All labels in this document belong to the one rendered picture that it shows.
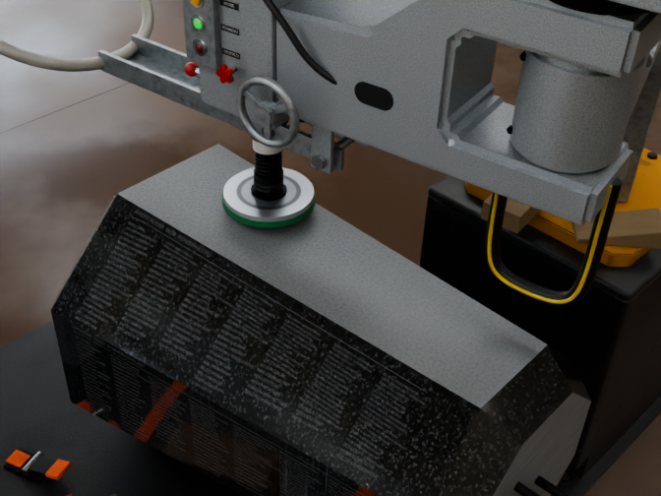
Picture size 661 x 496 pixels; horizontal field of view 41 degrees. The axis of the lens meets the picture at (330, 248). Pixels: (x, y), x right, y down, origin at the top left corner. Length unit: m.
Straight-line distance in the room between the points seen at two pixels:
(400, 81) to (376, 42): 0.08
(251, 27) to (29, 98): 2.74
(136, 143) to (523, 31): 2.71
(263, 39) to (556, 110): 0.59
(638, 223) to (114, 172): 2.27
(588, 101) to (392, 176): 2.30
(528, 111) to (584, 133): 0.10
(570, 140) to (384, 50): 0.36
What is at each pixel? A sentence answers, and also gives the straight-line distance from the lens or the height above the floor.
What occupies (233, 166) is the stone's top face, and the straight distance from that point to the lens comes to 2.28.
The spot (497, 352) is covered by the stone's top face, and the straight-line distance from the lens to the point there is 1.80.
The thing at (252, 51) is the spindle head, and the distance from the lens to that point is 1.78.
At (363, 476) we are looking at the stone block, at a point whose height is 0.64.
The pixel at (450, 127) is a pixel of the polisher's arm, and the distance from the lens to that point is 1.60.
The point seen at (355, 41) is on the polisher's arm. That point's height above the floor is 1.35.
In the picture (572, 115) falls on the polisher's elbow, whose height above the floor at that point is 1.34.
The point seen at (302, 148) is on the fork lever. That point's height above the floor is 1.06.
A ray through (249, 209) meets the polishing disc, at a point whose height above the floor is 0.86.
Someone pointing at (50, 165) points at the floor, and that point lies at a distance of 3.88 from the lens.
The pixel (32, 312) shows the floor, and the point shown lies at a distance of 3.15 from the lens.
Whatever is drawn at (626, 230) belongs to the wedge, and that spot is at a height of 0.81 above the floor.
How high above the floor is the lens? 2.04
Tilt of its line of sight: 38 degrees down
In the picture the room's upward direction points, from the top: 2 degrees clockwise
